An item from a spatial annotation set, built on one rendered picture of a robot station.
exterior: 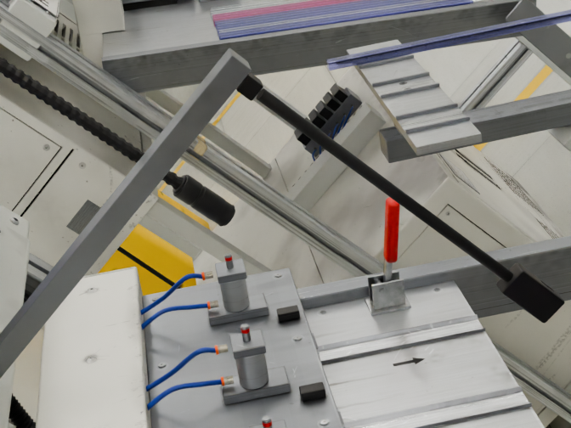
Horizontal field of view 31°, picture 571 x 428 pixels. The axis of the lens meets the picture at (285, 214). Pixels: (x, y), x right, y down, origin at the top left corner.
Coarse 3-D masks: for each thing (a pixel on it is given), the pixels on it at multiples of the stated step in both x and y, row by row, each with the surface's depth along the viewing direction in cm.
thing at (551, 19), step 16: (544, 16) 133; (560, 16) 133; (464, 32) 133; (480, 32) 132; (496, 32) 132; (512, 32) 133; (384, 48) 132; (400, 48) 131; (416, 48) 132; (432, 48) 132; (336, 64) 131; (352, 64) 131
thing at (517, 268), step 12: (516, 264) 72; (516, 276) 71; (528, 276) 71; (504, 288) 71; (516, 288) 71; (528, 288) 71; (540, 288) 71; (516, 300) 72; (528, 300) 72; (540, 300) 72; (552, 300) 72; (528, 312) 72; (540, 312) 72; (552, 312) 72
